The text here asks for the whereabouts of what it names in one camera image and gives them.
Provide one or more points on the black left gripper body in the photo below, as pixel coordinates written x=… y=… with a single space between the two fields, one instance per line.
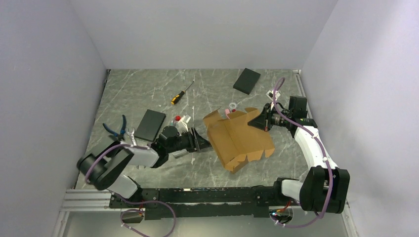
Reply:
x=192 y=145

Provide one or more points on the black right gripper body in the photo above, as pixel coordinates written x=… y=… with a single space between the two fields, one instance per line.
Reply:
x=270 y=107

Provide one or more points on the brown cardboard box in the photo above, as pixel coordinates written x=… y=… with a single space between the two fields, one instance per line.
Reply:
x=235 y=142

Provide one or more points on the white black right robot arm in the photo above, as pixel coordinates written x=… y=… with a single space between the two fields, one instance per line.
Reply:
x=325 y=186

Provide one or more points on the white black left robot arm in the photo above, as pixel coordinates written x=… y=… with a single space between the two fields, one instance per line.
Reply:
x=103 y=166

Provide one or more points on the black box far right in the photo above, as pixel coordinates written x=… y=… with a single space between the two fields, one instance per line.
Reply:
x=246 y=81

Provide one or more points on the black box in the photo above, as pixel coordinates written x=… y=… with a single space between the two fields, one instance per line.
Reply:
x=246 y=81
x=150 y=125

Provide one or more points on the black box near left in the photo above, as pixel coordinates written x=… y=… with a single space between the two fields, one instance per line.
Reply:
x=150 y=125

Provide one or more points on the white plastic case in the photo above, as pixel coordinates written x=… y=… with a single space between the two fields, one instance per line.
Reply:
x=180 y=153

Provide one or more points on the pink tube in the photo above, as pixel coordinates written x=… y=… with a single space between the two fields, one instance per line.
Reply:
x=227 y=112

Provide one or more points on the yellow black screwdriver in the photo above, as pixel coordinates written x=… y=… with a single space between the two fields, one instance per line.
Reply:
x=178 y=97

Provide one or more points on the silver wrench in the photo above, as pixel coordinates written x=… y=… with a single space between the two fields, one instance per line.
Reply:
x=132 y=139

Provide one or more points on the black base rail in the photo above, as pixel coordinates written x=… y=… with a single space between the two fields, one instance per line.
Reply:
x=158 y=203

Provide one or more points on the aluminium frame rail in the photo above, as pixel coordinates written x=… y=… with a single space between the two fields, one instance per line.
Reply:
x=76 y=200

